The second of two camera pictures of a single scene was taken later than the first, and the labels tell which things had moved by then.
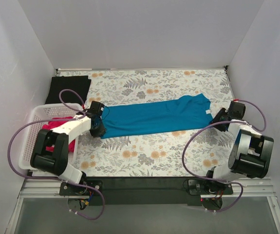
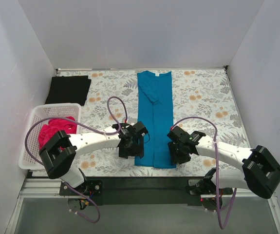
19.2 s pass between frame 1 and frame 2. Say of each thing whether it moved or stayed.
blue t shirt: moved
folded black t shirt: stayed
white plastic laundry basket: stayed
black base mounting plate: stayed
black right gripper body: moved
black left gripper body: moved
